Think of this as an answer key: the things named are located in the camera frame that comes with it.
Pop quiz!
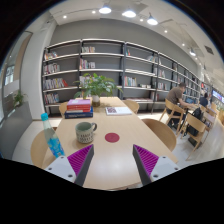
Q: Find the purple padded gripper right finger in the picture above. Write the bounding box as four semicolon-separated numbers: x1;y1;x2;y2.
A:
133;145;180;186

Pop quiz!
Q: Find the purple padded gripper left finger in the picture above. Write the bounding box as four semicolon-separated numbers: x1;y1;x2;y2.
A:
46;144;94;186

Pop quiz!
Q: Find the clear bottle with blue label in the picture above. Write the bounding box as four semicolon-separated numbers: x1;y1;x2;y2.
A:
41;113;65;158

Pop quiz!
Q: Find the green patterned ceramic mug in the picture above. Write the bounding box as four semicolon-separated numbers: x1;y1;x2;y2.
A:
75;122;97;144

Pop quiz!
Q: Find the near right wooden chair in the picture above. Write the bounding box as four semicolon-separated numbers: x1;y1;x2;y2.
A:
143;119;176;151

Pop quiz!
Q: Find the near left wooden chair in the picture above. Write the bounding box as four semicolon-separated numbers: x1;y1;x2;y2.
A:
30;131;50;168

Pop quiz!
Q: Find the round red coaster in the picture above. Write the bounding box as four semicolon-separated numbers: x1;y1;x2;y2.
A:
105;133;120;143

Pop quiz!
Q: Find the dark blue bottom book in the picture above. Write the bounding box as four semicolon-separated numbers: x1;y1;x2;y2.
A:
64;107;93;119

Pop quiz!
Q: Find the wooden chair with backpack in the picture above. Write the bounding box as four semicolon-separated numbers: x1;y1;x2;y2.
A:
178;113;206;151

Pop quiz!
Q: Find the red book in stack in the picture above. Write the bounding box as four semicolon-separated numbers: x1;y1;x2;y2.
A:
67;106;91;112

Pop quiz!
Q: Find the wooden chair behind person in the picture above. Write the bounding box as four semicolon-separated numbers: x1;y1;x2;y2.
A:
162;100;184;132

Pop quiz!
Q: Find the white magazine on table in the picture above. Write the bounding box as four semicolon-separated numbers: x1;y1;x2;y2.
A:
105;107;132;116

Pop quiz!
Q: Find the far left wooden chair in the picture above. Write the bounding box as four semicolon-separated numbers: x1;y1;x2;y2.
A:
59;101;68;118

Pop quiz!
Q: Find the far right wooden chair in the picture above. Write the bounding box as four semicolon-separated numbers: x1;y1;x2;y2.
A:
123;100;139;114

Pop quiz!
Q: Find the pink book on stack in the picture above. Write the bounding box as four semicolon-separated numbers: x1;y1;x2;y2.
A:
67;99;91;106

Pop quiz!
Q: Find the black backpack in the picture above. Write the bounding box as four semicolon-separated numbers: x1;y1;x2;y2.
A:
187;108;203;136

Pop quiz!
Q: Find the seated person brown shirt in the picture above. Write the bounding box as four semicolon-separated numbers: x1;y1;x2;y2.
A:
166;82;190;128

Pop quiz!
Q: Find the green potted plant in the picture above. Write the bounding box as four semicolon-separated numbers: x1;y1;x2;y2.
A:
74;73;122;107

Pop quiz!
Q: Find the small plant on ledge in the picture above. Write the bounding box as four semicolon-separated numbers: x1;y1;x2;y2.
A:
13;90;26;107

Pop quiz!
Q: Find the large grey bookshelf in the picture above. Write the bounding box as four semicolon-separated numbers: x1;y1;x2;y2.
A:
42;38;201;115

